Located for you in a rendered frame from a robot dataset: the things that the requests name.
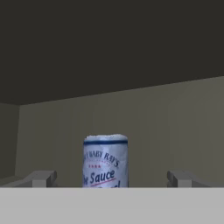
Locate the white condiment bottle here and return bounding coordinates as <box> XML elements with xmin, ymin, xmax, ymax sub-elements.
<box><xmin>82</xmin><ymin>134</ymin><xmax>130</xmax><ymax>188</ymax></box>

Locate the dark cabinet interior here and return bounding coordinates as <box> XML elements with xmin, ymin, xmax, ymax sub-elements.
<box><xmin>0</xmin><ymin>0</ymin><xmax>224</xmax><ymax>188</ymax></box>

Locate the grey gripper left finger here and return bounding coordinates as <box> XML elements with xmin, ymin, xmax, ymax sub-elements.
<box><xmin>3</xmin><ymin>170</ymin><xmax>59</xmax><ymax>188</ymax></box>

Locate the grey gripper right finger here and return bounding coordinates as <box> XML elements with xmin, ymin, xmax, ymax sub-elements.
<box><xmin>166</xmin><ymin>170</ymin><xmax>214</xmax><ymax>188</ymax></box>

